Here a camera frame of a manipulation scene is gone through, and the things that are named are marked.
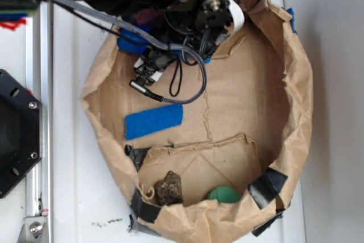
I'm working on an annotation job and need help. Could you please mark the grey braided cable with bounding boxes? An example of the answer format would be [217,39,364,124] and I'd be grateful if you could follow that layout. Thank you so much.
[0,0,208,105]

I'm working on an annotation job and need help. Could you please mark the blue sponge strip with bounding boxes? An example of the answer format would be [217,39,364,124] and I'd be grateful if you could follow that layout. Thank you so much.
[125,104,184,140]

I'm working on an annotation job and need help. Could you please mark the brown rock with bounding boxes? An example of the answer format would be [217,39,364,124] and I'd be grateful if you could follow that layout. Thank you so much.
[154,171,183,206]

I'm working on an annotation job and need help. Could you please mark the green ball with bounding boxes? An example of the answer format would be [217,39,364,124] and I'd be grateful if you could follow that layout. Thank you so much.
[207,186,241,204]

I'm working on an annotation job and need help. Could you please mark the black tape front right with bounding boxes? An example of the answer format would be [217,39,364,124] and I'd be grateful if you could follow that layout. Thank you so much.
[125,145,161,237]

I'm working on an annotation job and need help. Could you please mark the brown paper bag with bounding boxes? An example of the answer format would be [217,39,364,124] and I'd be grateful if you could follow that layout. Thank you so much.
[81,0,313,242]

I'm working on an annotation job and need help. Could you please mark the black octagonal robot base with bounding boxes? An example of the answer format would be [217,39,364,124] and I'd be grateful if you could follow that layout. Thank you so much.
[1,69,41,199]

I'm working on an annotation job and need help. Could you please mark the black tape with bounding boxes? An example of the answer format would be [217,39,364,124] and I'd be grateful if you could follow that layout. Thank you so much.
[125,145,161,237]
[247,168,288,237]

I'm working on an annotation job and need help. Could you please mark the blue tape strip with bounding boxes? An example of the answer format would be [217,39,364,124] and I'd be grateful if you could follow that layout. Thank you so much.
[287,7,297,34]

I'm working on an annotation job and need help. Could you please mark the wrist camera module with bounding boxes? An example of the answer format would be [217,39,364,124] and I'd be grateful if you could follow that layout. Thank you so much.
[130,48,177,94]

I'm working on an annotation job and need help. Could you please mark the black tape front left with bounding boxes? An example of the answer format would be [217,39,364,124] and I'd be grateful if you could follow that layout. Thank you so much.
[247,168,288,237]

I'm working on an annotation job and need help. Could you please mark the metal corner bracket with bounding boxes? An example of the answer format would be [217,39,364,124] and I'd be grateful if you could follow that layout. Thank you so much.
[17,216,49,243]

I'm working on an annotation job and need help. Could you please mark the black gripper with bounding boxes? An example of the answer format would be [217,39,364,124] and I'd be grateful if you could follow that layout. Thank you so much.
[163,0,245,55]

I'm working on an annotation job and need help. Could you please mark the aluminium frame rail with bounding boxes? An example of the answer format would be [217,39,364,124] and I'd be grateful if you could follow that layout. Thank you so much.
[18,2,53,242]

